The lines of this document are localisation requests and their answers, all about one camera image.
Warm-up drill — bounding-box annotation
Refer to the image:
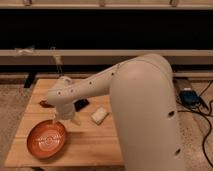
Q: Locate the orange ceramic bowl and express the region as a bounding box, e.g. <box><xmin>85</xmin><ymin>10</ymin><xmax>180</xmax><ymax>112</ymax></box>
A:
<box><xmin>27</xmin><ymin>120</ymin><xmax>67</xmax><ymax>159</ymax></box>

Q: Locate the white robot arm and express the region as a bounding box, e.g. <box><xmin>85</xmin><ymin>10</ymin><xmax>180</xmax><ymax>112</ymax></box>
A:
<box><xmin>47</xmin><ymin>54</ymin><xmax>186</xmax><ymax>171</ymax></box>

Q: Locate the black rectangular object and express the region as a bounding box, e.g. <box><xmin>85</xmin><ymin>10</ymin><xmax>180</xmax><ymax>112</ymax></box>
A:
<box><xmin>74</xmin><ymin>99</ymin><xmax>89</xmax><ymax>112</ymax></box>

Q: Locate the dark red small object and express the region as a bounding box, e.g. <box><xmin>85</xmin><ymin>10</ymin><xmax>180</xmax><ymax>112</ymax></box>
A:
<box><xmin>39</xmin><ymin>100</ymin><xmax>54</xmax><ymax>108</ymax></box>

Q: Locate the white sponge block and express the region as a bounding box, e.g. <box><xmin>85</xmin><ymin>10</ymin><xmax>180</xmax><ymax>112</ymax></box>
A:
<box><xmin>91</xmin><ymin>107</ymin><xmax>109</xmax><ymax>125</ymax></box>

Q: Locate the wooden board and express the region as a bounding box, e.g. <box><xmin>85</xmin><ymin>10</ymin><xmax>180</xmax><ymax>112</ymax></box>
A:
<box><xmin>3</xmin><ymin>78</ymin><xmax>125</xmax><ymax>168</ymax></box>

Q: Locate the blue power device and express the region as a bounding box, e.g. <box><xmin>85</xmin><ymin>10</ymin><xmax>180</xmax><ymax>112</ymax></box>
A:
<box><xmin>179</xmin><ymin>90</ymin><xmax>200</xmax><ymax>107</ymax></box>

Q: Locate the black table leg bracket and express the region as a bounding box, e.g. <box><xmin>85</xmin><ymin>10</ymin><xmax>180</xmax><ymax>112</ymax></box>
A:
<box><xmin>24</xmin><ymin>71</ymin><xmax>37</xmax><ymax>88</ymax></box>

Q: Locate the black cable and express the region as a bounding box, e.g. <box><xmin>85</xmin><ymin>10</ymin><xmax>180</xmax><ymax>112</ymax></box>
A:
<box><xmin>176</xmin><ymin>79</ymin><xmax>213</xmax><ymax>169</ymax></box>

